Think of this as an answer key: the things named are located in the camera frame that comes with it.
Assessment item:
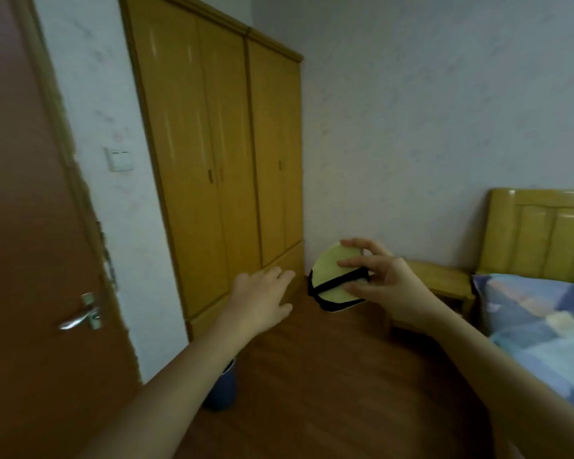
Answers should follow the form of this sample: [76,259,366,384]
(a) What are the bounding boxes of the person's right forearm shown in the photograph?
[425,305,574,459]

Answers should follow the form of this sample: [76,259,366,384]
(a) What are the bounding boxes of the pastel patchwork bed sheet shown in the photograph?
[471,273,574,421]

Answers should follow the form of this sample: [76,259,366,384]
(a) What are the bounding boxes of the white light switch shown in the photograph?
[104,146,135,173]

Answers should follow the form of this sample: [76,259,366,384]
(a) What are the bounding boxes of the yellow-green sleep mask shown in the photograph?
[307,242,372,314]

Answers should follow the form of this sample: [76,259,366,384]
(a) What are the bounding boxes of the yellow wooden headboard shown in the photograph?
[476,187,574,288]

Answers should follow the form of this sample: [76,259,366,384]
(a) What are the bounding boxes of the person's left forearm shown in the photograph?
[76,324,254,459]

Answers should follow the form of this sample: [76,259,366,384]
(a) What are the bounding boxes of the brown wooden door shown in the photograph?
[0,0,142,459]

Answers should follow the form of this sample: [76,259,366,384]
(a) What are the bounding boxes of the person's right hand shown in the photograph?
[337,237,448,330]

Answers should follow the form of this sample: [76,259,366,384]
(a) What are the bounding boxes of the silver door handle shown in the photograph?
[59,291,102,332]

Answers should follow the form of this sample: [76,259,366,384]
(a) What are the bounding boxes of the yellow wooden nightstand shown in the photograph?
[385,259,477,335]

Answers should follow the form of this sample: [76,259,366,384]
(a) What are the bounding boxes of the blue waste bin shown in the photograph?
[202,358,239,412]

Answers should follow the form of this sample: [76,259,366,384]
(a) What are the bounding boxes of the person's left hand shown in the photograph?
[215,266,297,349]

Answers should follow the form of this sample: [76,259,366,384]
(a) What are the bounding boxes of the yellow wooden wardrobe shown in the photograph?
[118,0,307,342]

